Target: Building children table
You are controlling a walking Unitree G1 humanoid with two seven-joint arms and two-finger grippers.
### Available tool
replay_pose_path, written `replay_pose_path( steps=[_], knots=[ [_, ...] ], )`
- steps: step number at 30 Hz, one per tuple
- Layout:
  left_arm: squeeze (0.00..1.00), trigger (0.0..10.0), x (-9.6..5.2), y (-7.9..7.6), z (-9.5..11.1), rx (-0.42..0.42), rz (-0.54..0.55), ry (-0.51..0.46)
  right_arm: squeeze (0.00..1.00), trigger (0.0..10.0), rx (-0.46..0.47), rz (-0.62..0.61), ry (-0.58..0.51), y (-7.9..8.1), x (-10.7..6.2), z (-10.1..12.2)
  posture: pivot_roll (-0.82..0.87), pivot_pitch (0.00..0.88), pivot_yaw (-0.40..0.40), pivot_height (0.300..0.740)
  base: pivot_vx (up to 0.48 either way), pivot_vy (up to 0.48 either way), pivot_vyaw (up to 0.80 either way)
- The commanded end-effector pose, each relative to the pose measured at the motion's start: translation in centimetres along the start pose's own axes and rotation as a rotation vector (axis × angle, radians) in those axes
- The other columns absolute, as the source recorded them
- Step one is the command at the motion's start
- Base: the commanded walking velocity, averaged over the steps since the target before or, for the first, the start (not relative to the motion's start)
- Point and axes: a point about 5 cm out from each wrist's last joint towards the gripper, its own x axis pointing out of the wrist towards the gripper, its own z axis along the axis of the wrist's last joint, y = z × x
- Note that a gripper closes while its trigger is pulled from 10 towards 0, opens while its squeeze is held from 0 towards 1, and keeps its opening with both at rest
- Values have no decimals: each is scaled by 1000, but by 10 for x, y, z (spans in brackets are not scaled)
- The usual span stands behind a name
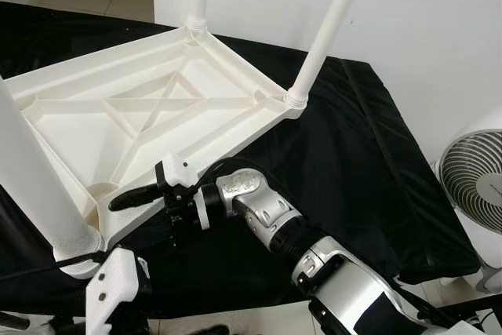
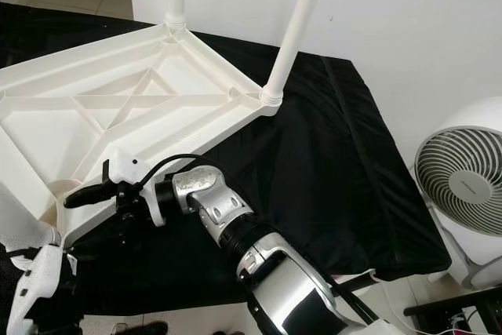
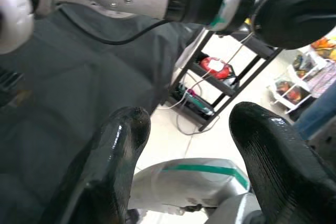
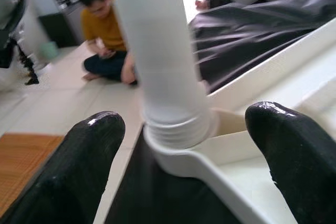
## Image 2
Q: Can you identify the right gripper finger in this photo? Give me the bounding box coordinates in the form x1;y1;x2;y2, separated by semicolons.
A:
62;181;121;209

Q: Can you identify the white plastic table top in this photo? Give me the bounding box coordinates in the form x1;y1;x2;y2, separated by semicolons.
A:
0;20;284;247

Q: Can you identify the black table cloth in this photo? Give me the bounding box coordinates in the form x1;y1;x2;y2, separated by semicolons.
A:
0;1;453;318

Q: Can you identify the white standing fan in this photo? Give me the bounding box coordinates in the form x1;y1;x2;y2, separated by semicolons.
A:
413;97;502;290

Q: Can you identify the black floor stand foot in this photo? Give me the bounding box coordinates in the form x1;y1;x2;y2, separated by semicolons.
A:
398;287;502;333

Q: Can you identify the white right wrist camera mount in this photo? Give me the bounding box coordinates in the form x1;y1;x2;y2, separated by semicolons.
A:
107;150;176;228

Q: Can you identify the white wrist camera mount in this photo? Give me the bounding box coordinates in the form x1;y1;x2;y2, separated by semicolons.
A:
5;244;82;335
107;150;176;228

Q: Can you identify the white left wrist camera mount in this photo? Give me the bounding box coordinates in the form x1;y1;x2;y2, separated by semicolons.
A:
5;244;82;335

